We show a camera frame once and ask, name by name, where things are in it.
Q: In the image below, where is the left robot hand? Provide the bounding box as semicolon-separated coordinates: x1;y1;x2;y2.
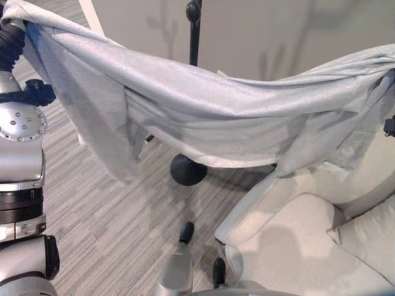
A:
0;20;28;73

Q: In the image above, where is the light grey t-shirt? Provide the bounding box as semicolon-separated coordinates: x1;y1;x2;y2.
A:
0;0;395;186

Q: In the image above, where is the black clothes rack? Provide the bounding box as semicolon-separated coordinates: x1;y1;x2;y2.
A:
144;0;278;192

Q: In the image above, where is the cream fabric sofa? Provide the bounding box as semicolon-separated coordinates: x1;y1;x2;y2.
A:
214;135;395;296

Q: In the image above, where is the cream sofa cushion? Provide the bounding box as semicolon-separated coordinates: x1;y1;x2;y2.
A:
326;197;395;286

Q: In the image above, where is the silver robot torso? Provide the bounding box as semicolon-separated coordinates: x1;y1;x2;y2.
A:
188;279;278;296

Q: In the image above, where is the white door frame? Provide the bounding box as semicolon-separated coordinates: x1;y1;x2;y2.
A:
78;0;104;35

